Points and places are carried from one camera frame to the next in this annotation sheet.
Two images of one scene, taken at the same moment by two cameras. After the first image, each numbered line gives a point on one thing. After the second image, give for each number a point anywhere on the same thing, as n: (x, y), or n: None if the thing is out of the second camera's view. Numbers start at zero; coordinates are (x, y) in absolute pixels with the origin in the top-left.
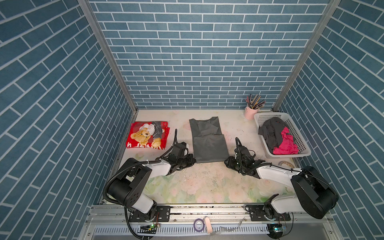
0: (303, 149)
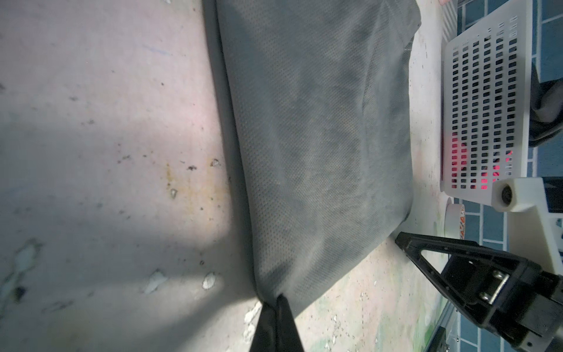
0: (487, 63)
